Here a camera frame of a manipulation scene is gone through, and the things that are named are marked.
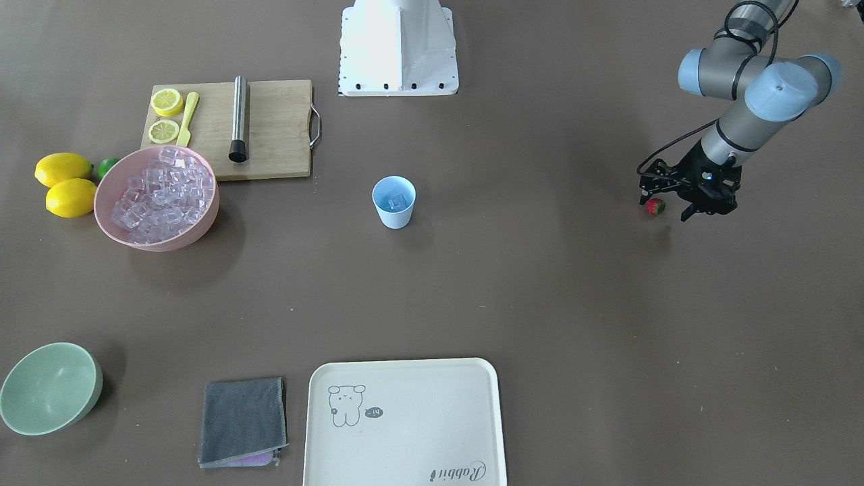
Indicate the black gripper body strawberry side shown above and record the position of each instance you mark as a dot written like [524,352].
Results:
[690,169]

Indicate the black strawberry gripper finger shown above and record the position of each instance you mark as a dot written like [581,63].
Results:
[651,197]
[690,211]

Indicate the red strawberry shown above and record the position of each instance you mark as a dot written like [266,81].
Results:
[655,206]

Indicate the clear ice cube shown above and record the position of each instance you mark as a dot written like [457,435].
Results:
[396,203]

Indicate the light blue plastic cup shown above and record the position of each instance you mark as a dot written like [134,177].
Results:
[384,188]

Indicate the pink bowl of ice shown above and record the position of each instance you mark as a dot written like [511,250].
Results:
[160,198]

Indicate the cream rabbit tray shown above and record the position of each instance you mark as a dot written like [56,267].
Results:
[405,422]

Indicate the bamboo cutting board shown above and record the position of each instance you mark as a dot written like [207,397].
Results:
[281,128]

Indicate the steel muddler black tip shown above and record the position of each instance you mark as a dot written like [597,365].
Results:
[238,147]

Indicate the grey folded cloth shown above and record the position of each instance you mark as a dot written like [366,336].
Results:
[243,423]

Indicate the yellow plastic knife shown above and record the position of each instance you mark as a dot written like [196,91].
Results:
[184,134]

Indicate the lemon half slice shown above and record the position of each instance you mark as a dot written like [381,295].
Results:
[167,102]

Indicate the green lime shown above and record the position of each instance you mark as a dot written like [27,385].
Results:
[105,166]

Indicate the yellow lemon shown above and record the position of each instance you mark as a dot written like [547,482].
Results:
[62,166]
[71,198]

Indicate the green ceramic bowl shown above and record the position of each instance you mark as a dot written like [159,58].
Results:
[51,389]

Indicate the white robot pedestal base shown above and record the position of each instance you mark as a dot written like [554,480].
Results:
[397,49]

